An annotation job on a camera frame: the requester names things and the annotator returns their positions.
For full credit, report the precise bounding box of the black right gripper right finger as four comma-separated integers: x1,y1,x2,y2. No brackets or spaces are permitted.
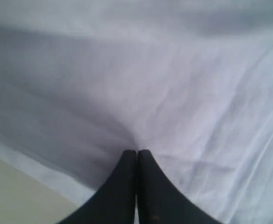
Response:
136,149,218,224

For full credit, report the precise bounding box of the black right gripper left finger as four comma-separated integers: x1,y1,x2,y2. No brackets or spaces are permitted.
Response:
61,150,137,224

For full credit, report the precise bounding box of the white t-shirt red lettering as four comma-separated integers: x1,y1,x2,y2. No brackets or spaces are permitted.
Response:
0,0,273,224

